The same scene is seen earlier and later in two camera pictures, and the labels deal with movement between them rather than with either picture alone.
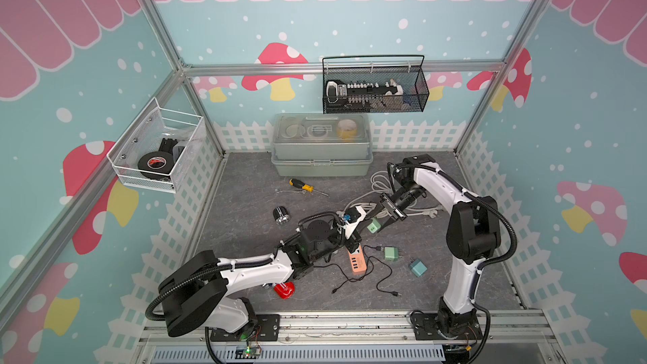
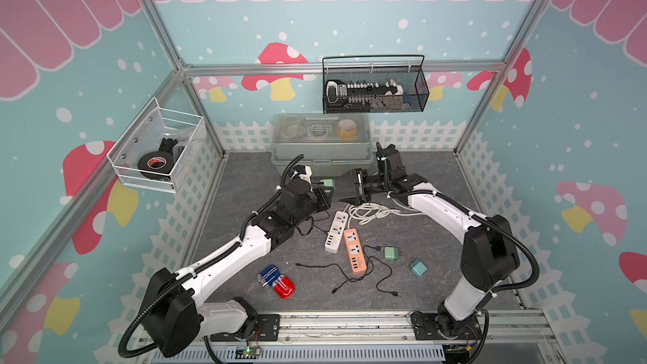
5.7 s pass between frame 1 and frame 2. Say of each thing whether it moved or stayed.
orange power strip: stayed
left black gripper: moved
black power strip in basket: stayed
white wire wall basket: stayed
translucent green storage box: stayed
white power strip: moved
